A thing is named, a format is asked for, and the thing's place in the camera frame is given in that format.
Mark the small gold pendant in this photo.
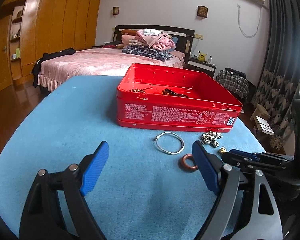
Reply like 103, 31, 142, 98
218, 146, 227, 154

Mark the silver charm bracelet pile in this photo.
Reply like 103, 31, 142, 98
200, 130, 223, 149

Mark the thin silver bangle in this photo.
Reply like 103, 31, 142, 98
153, 132, 185, 155

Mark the white device on stool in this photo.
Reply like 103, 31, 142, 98
253, 116, 274, 135

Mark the small wooden stool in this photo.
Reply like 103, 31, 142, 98
250, 103, 270, 121

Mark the red metal tin box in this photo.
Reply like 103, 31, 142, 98
116, 63, 242, 132

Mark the plaid bag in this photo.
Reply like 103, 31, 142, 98
216, 68, 249, 98

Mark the dark patterned curtain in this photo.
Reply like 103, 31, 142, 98
252, 0, 300, 150

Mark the blue table cloth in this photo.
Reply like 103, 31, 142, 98
0, 75, 266, 240

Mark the white small bottle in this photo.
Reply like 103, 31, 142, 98
208, 55, 212, 64

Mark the black white nightstand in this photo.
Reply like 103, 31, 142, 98
186, 57, 216, 78

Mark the yellow pikachu plush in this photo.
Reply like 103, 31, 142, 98
197, 51, 207, 62

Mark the black bed headboard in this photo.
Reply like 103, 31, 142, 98
113, 24, 195, 62

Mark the pile of folded clothes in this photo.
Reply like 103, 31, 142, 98
120, 28, 185, 62

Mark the black garment on bed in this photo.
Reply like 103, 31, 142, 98
31, 48, 77, 88

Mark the bed with pink cover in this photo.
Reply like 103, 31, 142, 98
37, 48, 185, 92

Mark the wooden wardrobe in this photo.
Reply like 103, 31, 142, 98
0, 0, 101, 91

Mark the dark bead bracelet in box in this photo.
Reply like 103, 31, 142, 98
161, 88, 190, 99

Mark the white hanging cable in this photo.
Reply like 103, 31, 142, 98
237, 3, 263, 39

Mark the amber bead bracelet in box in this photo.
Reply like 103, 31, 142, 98
128, 87, 154, 94

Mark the right wall lamp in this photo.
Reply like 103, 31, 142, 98
197, 5, 208, 18

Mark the wall lamp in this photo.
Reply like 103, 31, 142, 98
197, 5, 208, 18
112, 7, 120, 16

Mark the left wall lamp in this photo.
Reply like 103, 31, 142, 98
112, 7, 120, 16

